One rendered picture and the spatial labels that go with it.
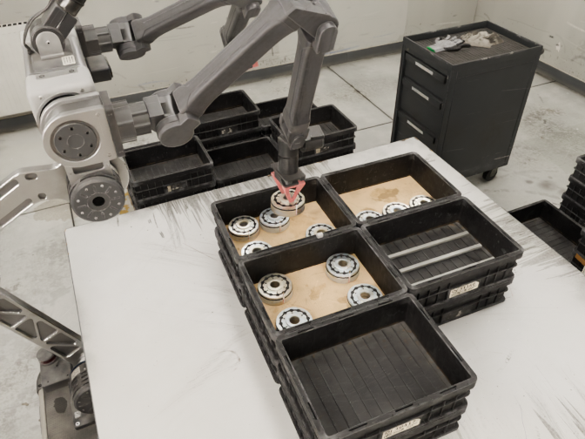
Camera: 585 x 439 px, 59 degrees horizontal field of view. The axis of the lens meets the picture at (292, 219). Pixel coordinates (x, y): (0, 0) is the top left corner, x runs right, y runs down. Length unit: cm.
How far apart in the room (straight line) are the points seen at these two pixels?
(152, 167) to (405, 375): 181
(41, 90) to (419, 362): 109
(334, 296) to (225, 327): 36
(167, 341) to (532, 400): 105
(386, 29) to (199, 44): 179
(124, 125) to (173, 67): 339
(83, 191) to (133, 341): 50
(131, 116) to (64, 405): 135
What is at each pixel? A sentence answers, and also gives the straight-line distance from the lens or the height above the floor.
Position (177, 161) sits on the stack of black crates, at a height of 49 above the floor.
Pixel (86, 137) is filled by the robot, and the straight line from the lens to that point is 113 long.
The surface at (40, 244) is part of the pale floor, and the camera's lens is 330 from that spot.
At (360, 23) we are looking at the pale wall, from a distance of 506.
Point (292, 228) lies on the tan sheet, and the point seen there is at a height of 83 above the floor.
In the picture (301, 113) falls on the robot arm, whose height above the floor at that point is 137.
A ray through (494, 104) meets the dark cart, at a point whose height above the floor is 61.
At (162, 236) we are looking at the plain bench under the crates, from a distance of 201.
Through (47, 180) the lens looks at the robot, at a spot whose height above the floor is 116.
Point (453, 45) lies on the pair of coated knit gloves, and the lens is 314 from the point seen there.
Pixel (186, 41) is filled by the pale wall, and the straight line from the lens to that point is 445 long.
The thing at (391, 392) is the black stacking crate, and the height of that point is 83.
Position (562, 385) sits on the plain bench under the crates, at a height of 70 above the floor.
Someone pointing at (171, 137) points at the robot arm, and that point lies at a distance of 116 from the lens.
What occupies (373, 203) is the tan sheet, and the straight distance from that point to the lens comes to 189.
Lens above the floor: 199
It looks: 40 degrees down
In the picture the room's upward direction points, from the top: 1 degrees counter-clockwise
